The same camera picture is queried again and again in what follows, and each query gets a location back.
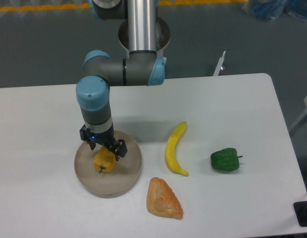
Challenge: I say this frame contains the yellow banana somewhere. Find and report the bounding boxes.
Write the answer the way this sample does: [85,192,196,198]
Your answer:
[164,121,189,177]

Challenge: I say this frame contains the yellow bell pepper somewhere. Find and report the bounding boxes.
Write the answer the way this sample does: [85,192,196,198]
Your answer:
[93,146,116,173]

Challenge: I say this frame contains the orange puff pastry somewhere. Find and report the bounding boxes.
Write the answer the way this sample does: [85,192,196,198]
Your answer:
[146,177,183,220]

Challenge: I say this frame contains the beige round plate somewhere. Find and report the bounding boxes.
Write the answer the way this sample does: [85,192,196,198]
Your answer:
[74,130,142,197]

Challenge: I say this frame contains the black device at table edge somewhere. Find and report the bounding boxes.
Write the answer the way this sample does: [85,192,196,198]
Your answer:
[293,201,307,227]

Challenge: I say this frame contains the green bell pepper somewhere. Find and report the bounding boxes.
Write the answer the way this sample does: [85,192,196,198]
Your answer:
[210,148,242,172]

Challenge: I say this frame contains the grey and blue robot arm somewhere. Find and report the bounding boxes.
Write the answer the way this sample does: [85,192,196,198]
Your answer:
[76,0,165,160]

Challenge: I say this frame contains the white metal frame bar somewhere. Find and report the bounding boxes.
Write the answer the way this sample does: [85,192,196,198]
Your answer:
[213,51,226,76]

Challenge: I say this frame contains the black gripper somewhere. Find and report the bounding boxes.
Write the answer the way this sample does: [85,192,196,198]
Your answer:
[79,125,127,161]

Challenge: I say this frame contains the blue plastic bags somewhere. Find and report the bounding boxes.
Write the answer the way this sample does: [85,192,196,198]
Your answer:
[248,0,307,21]

